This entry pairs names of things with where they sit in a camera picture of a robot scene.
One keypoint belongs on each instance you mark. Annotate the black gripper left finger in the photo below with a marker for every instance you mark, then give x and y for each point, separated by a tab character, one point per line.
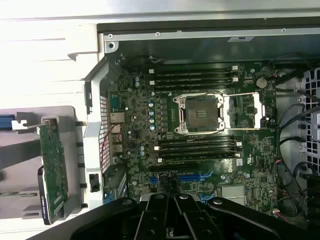
155	220

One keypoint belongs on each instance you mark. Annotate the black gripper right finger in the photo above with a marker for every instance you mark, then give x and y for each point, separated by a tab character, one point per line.
190	220

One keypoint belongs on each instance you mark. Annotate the blue expansion slot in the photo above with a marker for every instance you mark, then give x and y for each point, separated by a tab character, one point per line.
190	178

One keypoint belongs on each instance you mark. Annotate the silver finned heatsink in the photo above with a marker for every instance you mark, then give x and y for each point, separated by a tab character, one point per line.
232	192

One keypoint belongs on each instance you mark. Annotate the black expansion slot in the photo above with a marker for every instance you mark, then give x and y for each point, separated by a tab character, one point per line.
175	167

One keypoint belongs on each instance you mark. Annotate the black RAM slot white clips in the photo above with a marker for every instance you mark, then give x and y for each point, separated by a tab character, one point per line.
197	145
192	82
197	156
190	70

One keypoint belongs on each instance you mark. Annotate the green motherboard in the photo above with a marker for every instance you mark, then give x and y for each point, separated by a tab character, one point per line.
140	125

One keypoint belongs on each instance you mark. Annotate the grey plastic parts rack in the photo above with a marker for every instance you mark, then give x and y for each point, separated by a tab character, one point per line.
73	155

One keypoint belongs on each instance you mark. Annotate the CPU socket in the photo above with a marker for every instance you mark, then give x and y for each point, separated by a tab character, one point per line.
200	112

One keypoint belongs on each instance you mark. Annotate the silver socket cover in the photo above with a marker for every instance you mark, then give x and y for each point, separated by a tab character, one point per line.
228	110

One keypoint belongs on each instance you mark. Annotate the silver coin battery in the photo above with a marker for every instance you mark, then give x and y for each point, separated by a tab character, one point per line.
261	82

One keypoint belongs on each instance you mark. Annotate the open grey PC case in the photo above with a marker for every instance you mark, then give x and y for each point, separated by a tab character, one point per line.
200	50

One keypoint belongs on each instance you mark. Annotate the perforated silver disk bay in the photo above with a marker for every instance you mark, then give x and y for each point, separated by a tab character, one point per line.
311	100

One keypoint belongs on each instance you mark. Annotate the hard disk with blue rails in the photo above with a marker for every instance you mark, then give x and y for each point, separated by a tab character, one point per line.
5	122

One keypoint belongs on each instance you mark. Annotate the white sticker label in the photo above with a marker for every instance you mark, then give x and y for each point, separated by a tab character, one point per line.
241	39

